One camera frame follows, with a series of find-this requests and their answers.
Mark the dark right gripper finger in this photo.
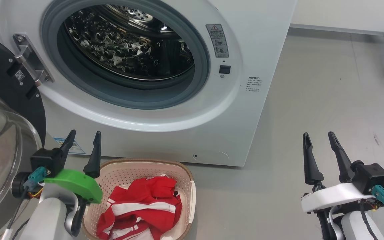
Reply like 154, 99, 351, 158
328, 132, 354, 183
302, 132, 325, 186

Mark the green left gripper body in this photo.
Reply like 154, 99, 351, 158
44, 169, 103, 204

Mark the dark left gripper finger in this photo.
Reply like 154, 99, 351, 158
83, 131, 102, 179
59, 130, 77, 167

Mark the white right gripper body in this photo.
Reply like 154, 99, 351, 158
301, 182, 369, 214

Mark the red and white garment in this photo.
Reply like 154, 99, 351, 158
96, 176, 183, 240

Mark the white front-load washing machine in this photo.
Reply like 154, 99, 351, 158
0, 0, 298, 167

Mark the cream perforated laundry basket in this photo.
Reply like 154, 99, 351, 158
82, 159, 197, 240

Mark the metal door hinge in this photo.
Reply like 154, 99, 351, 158
12, 33, 55, 88

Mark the grey rubber door gasket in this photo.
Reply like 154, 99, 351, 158
41, 0, 211, 111

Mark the blue energy label sticker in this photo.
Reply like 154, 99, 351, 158
54, 137, 87, 156

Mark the printed instruction text decal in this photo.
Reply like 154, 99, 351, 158
245, 76, 263, 97

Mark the round filter access cover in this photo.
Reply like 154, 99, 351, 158
192, 150, 230, 164

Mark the perforated steel drum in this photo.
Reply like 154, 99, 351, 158
63, 4, 195, 81

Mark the grey warning sticker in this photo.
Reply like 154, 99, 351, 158
206, 24, 229, 59

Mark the teal left camera connector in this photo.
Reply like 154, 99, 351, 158
23, 167, 51, 192

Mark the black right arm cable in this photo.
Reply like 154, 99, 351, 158
359, 200, 380, 240

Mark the black left camera cable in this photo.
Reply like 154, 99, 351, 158
0, 189, 30, 240

